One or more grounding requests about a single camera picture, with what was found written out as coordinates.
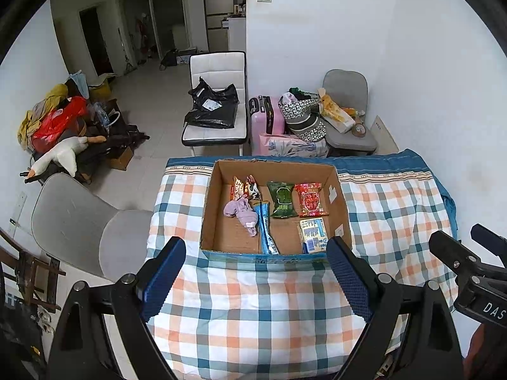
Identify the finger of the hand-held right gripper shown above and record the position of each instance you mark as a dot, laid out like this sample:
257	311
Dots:
455	255
489	241

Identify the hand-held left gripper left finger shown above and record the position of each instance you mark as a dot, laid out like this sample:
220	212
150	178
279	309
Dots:
162	285

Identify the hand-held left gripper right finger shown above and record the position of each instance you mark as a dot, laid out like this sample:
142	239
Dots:
348	281

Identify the white tissue pack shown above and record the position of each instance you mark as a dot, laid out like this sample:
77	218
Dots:
313	235

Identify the red snack packet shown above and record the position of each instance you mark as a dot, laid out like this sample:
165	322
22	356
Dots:
311	200

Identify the long blue packet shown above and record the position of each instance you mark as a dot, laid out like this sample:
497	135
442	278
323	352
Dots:
266	229

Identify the green snack packet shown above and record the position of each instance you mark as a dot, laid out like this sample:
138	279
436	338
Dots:
282	200

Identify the purple sock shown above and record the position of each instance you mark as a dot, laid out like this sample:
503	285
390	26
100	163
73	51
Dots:
241	213

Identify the brown snack packet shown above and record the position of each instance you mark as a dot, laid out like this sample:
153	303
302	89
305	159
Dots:
241	188

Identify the person's right forearm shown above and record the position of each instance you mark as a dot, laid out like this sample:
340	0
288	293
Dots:
489	352

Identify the checked bed sheet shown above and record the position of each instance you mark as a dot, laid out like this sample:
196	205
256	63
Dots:
257	304

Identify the grey shell chair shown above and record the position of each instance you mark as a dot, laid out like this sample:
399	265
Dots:
71	213

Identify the small brown cardboard box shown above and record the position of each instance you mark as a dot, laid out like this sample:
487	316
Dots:
121	158

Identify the dark wooden chair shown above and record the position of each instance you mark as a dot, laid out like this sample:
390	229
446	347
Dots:
27	273

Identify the white board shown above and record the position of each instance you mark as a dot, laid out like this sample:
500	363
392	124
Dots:
386	136

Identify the pink floral package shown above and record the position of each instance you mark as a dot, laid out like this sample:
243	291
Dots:
293	146

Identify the tape roll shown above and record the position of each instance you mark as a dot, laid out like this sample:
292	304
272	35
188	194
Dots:
359	130

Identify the white tissue package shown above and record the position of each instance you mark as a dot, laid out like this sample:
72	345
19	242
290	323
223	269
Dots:
340	122

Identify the white goose plush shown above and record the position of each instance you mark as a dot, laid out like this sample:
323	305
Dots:
65	152

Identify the patterned tote bag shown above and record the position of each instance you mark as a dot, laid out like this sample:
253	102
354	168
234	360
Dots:
303	122

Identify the orange packet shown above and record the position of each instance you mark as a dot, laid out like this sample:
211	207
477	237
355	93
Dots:
348	111

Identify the yellow plastic bag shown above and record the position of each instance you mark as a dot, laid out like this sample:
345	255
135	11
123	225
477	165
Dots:
328	105

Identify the pink suitcase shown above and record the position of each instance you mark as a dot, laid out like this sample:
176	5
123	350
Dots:
267	122

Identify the clear plastic bag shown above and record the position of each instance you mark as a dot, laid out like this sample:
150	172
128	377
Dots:
105	114

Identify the black plastic bag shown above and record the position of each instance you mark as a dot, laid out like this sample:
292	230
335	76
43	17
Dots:
214	109

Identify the red plastic bag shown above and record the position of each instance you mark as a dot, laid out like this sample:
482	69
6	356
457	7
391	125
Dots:
59	124

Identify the dark green cloth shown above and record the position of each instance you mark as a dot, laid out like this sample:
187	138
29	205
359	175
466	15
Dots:
301	94

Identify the grey padded chair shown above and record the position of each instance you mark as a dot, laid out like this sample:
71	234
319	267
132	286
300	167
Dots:
344	83

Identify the yellow cloth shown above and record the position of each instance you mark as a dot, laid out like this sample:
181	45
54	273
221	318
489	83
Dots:
27	126

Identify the light blue cloth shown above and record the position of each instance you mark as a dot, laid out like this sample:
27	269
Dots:
79	83

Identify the small black bag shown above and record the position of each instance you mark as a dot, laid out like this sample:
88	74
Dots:
169	59

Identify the white leather chair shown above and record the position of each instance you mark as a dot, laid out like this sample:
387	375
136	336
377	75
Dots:
216	65

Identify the white refrigerator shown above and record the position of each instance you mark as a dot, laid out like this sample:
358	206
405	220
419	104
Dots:
237	33

